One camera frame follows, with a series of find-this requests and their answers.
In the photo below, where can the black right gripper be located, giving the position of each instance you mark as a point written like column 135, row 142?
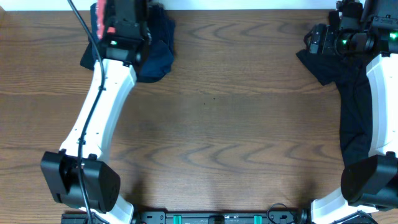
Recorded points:
column 331, row 32

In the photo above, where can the red t-shirt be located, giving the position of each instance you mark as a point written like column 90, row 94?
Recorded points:
column 100, row 24

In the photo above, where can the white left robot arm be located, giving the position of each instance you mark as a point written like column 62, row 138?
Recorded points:
column 78, row 175

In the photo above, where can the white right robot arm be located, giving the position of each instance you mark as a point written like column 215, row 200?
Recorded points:
column 366, row 187

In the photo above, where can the black t-shirt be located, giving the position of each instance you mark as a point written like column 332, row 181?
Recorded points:
column 365, row 75

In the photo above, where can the folded navy blue garment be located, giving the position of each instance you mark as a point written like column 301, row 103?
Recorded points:
column 161, row 52

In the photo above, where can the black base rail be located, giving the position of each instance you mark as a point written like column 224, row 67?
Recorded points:
column 284, row 217

